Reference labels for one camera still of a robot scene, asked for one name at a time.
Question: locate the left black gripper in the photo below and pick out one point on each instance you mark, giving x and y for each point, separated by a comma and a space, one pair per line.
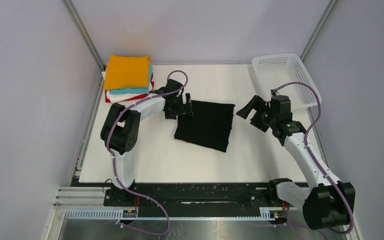
181, 106

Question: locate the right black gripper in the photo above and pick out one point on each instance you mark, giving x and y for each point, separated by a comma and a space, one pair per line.
257, 110

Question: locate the black t-shirt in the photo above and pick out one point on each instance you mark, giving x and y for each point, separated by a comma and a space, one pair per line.
210, 126

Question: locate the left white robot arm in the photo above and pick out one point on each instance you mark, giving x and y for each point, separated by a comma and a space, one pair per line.
121, 129

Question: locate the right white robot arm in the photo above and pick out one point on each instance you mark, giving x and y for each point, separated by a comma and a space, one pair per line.
327, 202

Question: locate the white plastic basket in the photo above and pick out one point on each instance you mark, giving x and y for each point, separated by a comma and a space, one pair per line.
275, 70

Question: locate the teal folded t-shirt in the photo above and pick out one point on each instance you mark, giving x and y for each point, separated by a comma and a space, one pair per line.
136, 90

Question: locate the white folded t-shirt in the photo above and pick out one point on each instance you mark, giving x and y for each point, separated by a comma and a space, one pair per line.
119, 96

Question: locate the orange folded t-shirt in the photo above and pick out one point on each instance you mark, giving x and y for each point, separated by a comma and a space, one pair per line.
126, 72

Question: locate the red folded t-shirt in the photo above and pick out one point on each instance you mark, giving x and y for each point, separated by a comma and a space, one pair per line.
139, 97

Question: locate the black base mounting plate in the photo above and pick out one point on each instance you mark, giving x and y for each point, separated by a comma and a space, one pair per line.
197, 199

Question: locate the right aluminium frame post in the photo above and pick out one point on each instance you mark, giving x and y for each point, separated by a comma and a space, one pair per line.
318, 28

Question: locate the aluminium frame post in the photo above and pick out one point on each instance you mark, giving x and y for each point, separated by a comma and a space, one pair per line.
76, 18
318, 28

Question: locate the left aluminium frame post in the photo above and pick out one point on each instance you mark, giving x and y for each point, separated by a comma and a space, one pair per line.
76, 18

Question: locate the white slotted cable duct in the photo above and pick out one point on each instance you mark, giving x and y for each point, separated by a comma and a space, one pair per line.
131, 214

